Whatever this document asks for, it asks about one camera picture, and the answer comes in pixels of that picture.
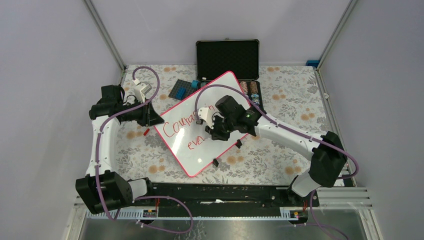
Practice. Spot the light blue round brick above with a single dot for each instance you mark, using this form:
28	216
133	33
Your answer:
196	85

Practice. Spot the black whiteboard clip upper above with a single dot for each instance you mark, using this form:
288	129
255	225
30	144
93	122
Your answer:
238	143

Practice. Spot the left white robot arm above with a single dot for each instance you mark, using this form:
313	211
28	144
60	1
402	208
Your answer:
102	189

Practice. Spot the blue box in corner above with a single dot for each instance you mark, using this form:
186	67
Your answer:
312	63

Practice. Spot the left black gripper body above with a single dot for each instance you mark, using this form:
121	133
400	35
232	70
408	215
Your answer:
141	115

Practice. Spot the black whiteboard clip lower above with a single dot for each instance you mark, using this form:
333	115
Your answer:
215	162

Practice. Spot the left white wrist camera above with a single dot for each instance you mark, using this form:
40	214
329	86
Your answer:
141	89

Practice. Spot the white slotted cable duct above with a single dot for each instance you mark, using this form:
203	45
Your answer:
262	214

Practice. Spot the black poker chip case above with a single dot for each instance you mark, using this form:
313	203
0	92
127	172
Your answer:
215	57

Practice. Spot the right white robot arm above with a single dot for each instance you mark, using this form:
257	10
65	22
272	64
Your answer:
324	152

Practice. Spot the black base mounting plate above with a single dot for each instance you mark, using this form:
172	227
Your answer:
223	197

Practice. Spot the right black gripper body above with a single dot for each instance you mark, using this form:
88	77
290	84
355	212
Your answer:
222	127

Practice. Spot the dark grey lego baseplate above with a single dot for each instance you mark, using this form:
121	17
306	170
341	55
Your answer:
181	83

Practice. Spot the pink framed whiteboard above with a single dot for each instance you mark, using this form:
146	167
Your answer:
188	141

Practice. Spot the blue lego brick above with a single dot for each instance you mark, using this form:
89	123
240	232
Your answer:
180	94

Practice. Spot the black whiteboard clip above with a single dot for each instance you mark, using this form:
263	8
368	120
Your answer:
238	143
215	162

